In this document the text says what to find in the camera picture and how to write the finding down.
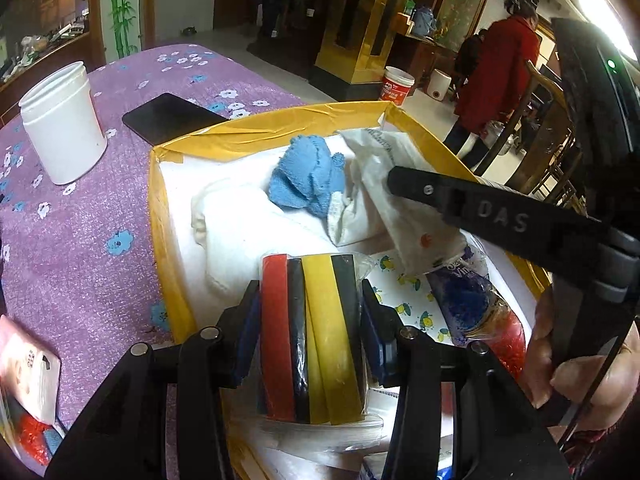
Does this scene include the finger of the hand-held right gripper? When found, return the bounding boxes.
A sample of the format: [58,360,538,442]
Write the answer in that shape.
[387,165,618,271]

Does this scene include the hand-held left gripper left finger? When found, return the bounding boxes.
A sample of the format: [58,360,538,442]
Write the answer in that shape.
[45,280,263,480]

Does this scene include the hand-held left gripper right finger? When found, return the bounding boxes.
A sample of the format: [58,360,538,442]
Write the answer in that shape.
[360,279,571,480]

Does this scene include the coloured sponge strips pack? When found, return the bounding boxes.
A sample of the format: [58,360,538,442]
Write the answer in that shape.
[256,252,386,458]

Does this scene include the white plastic packet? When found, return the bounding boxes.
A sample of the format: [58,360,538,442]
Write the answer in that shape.
[340,127,468,276]

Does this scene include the white fluffy cloth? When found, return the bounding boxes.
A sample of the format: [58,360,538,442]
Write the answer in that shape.
[325,180,398,247]

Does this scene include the yellow taped foam box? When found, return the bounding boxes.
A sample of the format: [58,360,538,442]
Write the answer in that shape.
[149,101,551,480]

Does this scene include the person's right hand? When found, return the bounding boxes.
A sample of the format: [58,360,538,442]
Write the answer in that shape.
[522,285,640,433]

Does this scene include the white patterned cloth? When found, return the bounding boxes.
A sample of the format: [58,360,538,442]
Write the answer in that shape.
[367,252,457,347]

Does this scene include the wooden chair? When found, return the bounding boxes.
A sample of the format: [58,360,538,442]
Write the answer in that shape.
[474,60,583,203]

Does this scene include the metal pot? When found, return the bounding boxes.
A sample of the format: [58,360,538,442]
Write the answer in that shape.
[483,120,517,157]

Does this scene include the blue red snack packet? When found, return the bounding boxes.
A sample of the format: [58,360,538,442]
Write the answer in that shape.
[427,245,528,381]

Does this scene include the white rolled towel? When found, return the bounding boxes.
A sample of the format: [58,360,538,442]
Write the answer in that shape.
[191,182,341,297]

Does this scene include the purple floral tablecloth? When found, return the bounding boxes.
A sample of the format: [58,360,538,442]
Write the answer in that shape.
[0,44,311,461]

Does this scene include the white red bucket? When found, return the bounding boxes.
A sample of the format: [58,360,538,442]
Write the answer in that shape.
[378,66,416,107]

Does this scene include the blue knitted cloth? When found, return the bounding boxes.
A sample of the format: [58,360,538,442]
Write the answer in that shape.
[269,135,346,218]

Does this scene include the wooden sideboard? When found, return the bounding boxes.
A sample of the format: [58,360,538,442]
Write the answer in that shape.
[387,12,463,92]

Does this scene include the landscape painting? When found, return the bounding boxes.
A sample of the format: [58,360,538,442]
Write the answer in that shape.
[434,0,497,53]

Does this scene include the blue backpack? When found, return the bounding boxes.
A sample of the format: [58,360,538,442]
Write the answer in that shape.
[411,5,437,37]

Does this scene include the white tissue packet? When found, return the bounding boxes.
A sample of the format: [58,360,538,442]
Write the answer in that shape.
[0,314,62,426]

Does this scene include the black smartphone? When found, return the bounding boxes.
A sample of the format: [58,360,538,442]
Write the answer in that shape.
[121,92,231,147]

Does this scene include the golden pillar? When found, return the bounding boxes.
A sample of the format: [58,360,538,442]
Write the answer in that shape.
[310,0,421,101]

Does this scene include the white plastic jar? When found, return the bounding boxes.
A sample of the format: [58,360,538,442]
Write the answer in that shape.
[19,61,108,186]

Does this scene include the dark standing figure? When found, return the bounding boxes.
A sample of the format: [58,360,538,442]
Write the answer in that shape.
[257,0,292,38]

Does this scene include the bamboo print panel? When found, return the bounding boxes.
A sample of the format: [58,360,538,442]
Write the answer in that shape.
[100,0,146,58]

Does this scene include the wooden glass cabinet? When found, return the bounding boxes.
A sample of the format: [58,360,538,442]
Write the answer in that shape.
[0,0,108,126]

